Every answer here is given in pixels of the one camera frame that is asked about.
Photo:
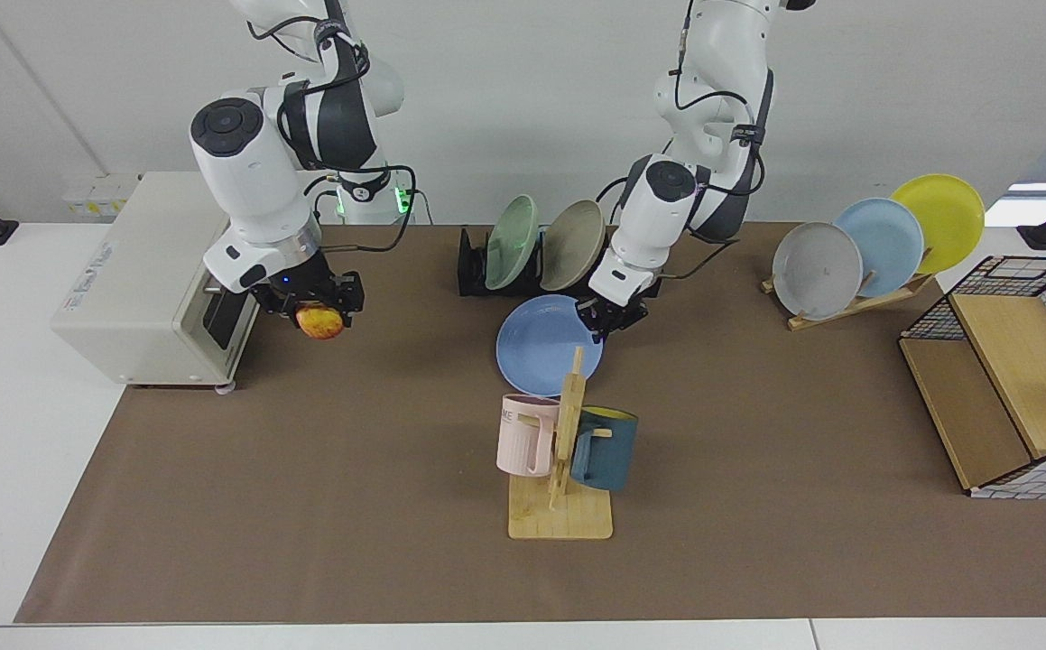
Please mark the red yellow apple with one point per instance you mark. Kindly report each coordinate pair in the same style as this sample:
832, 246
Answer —
319, 323

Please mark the beige plate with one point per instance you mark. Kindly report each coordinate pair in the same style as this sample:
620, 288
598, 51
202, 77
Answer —
572, 244

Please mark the pale green plate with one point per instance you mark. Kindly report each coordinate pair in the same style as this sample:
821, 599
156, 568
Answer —
511, 244

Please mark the black dish rack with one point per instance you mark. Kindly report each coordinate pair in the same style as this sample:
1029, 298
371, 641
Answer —
470, 266

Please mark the grey plate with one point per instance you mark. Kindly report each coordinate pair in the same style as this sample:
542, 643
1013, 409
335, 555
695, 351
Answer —
816, 271

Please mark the wooden plate rack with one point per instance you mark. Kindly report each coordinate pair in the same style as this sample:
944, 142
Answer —
847, 309

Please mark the light blue plate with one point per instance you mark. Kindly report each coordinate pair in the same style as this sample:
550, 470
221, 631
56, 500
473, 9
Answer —
888, 239

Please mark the yellow plate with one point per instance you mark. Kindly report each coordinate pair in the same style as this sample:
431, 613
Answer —
942, 217

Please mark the dark teal cup yellow inside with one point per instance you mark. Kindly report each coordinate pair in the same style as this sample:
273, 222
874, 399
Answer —
608, 456

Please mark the pink cup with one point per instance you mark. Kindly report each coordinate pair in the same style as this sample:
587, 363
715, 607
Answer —
522, 438

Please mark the pale toaster oven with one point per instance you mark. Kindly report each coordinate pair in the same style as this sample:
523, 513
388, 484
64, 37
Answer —
139, 298

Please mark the wooden cup stand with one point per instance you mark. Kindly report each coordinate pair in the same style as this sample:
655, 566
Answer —
559, 519

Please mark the brown table cloth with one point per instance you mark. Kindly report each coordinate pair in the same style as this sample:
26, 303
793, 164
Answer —
306, 506

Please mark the white power strip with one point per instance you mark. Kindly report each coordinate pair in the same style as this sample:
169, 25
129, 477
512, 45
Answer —
98, 194

